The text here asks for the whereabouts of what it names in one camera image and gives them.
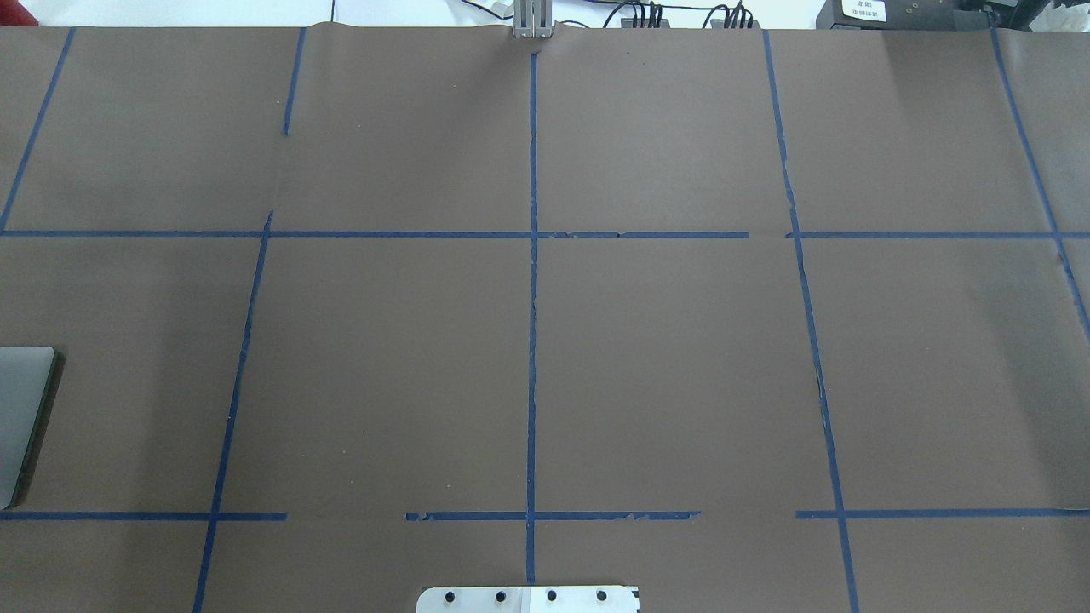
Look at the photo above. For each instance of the black box device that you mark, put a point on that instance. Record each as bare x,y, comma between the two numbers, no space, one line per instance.
930,16

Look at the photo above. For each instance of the aluminium frame post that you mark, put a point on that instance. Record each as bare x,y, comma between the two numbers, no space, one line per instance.
533,19

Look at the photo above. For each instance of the white camera mast pedestal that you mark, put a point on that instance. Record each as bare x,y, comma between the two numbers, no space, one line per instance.
563,598

